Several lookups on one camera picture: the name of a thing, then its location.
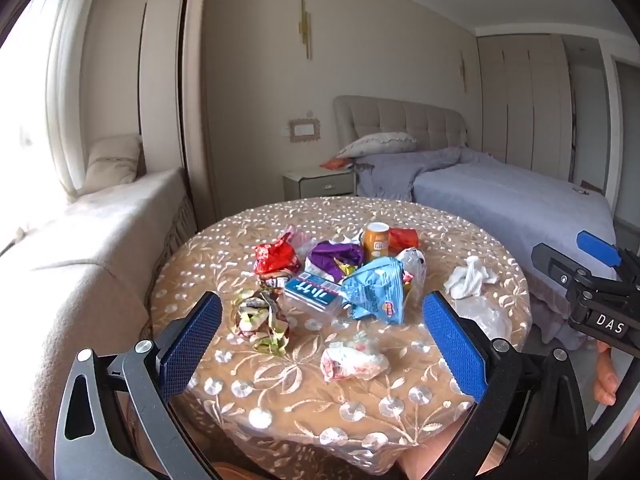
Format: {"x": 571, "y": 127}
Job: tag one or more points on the grey nightstand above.
{"x": 317, "y": 182}

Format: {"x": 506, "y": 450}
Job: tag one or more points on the beige ruffled bed skirt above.
{"x": 550, "y": 310}

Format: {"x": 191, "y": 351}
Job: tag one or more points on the crumpled white tissue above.
{"x": 470, "y": 277}

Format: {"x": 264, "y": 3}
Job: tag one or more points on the purple snack wrapper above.
{"x": 330, "y": 257}

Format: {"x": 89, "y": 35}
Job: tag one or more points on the cream cushion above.
{"x": 112, "y": 157}

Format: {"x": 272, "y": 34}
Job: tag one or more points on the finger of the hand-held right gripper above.
{"x": 597, "y": 246}
{"x": 550, "y": 260}

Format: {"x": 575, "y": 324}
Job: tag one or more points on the beige wardrobe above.
{"x": 525, "y": 100}

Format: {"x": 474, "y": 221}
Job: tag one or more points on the clear plastic bag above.
{"x": 482, "y": 315}

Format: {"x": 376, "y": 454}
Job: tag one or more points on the white red crumpled wrapper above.
{"x": 350, "y": 360}

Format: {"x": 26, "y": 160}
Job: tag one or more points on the small item on duvet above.
{"x": 580, "y": 190}

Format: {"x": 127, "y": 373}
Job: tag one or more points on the framed wall switch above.
{"x": 302, "y": 131}

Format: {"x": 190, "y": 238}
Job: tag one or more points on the beige tufted bed headboard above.
{"x": 400, "y": 115}

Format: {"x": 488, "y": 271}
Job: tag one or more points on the bed with lavender cover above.
{"x": 500, "y": 195}

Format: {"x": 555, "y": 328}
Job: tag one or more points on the blue white tissue pack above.
{"x": 312, "y": 292}

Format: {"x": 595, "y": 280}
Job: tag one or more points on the ruffled beige pillow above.
{"x": 375, "y": 145}

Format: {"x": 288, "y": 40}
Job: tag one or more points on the light blue chip bag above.
{"x": 372, "y": 290}

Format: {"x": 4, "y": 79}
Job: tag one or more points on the cream window seat sofa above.
{"x": 75, "y": 260}

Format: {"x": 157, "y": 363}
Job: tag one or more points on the beige embroidered tablecloth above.
{"x": 300, "y": 400}

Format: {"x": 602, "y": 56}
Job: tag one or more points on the clear crinkled plastic wrapper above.
{"x": 296, "y": 242}

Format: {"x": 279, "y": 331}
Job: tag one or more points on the person's right hand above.
{"x": 607, "y": 375}

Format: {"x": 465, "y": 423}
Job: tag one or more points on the red foil wrapper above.
{"x": 275, "y": 257}

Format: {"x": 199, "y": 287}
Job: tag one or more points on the white sheer curtain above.
{"x": 65, "y": 85}

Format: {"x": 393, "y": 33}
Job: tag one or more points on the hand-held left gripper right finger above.
{"x": 455, "y": 350}

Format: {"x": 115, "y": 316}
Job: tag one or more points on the orange drink can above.
{"x": 376, "y": 242}

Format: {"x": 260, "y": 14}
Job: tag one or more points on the white black printed wrapper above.
{"x": 415, "y": 262}

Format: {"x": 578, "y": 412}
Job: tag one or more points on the gold wall decoration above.
{"x": 306, "y": 27}
{"x": 463, "y": 67}

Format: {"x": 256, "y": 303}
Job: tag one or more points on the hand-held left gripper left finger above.
{"x": 192, "y": 345}

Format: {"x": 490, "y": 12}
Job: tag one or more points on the green yellow wrapper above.
{"x": 262, "y": 320}

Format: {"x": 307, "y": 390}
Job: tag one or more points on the small orange cloth item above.
{"x": 334, "y": 162}

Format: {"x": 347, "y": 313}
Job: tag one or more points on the red orange snack packet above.
{"x": 404, "y": 239}

